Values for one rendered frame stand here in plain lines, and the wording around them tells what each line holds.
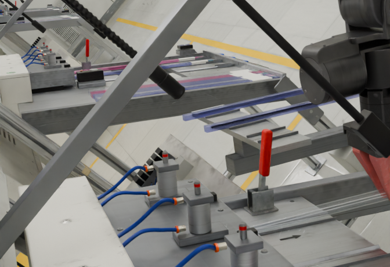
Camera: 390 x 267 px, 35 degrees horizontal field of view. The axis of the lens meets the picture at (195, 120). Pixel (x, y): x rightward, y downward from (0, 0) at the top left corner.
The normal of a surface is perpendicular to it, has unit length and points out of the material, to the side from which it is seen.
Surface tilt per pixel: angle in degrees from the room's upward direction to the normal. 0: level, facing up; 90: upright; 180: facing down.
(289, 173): 0
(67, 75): 90
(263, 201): 90
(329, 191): 90
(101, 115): 90
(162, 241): 45
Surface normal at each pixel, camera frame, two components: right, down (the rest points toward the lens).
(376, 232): -0.71, -0.59
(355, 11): -0.88, 0.38
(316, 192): 0.32, 0.21
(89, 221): -0.07, -0.97
